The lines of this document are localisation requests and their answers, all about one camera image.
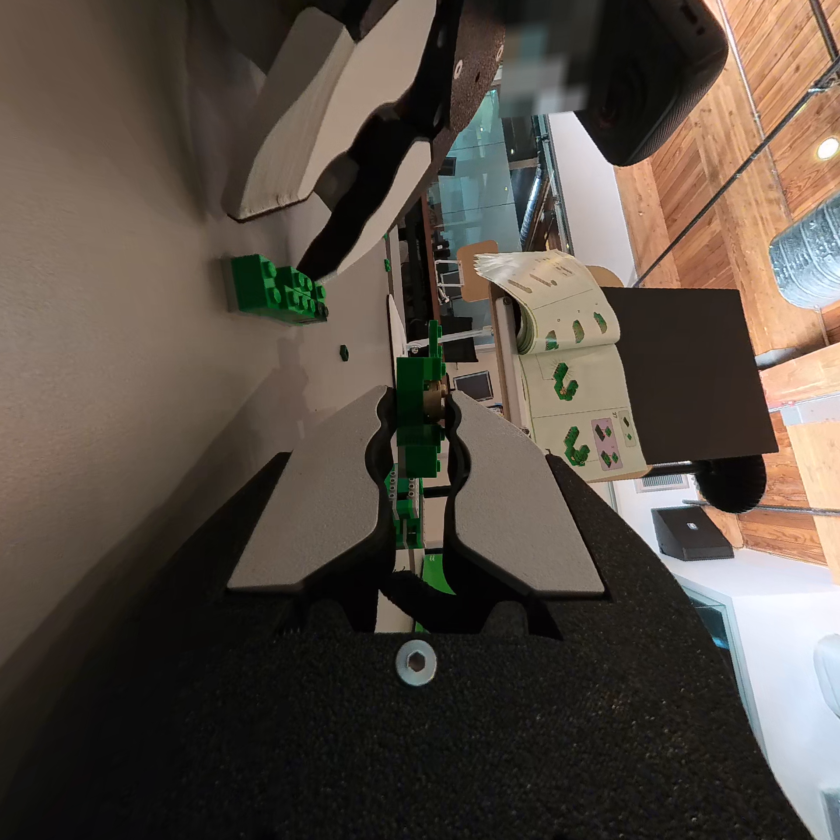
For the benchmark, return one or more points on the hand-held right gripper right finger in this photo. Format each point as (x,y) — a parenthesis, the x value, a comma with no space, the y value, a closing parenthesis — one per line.
(525,512)

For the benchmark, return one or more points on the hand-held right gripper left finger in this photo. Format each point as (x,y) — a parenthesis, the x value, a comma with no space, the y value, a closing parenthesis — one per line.
(321,505)

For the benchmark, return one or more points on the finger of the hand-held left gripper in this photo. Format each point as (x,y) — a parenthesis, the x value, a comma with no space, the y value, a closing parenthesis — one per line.
(308,118)
(394,197)

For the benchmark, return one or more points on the green brick assembly with tan piece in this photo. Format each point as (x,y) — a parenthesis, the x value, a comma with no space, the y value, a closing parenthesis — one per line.
(413,387)

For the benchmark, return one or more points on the long green brick assembly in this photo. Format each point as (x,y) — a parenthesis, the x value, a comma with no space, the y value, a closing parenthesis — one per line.
(269,289)

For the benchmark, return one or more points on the grey desk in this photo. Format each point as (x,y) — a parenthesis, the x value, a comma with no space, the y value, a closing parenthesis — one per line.
(98,328)

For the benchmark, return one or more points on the green and white brick tower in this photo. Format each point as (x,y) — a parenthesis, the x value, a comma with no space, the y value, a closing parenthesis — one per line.
(407,518)

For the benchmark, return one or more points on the green toy box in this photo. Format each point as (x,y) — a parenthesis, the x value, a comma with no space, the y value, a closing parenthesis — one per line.
(436,576)

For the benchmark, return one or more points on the tan cardboard holder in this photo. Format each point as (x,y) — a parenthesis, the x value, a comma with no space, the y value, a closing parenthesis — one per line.
(474,272)

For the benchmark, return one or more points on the brick instruction booklet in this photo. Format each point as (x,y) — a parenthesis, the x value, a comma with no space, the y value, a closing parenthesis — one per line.
(577,394)

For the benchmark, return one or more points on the small computer monitor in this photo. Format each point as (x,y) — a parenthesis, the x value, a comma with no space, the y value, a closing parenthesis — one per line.
(474,386)

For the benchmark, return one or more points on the clear plastic holder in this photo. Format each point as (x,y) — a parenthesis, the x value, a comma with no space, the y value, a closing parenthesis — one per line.
(459,337)

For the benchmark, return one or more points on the black speaker box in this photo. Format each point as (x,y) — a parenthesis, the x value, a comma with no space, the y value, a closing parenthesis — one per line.
(692,535)

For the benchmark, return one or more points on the black flat board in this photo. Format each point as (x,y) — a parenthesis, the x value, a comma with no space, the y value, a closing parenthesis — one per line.
(689,374)

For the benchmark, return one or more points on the round ceiling lamp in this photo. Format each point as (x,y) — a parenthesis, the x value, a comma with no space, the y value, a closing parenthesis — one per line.
(829,149)

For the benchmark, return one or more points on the silver ventilation duct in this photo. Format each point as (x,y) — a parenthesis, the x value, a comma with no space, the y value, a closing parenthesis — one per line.
(810,256)

